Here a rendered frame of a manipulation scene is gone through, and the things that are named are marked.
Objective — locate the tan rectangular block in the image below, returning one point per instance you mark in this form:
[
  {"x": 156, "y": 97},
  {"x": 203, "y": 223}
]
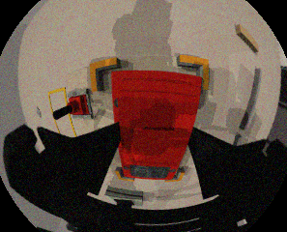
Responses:
[{"x": 247, "y": 38}]

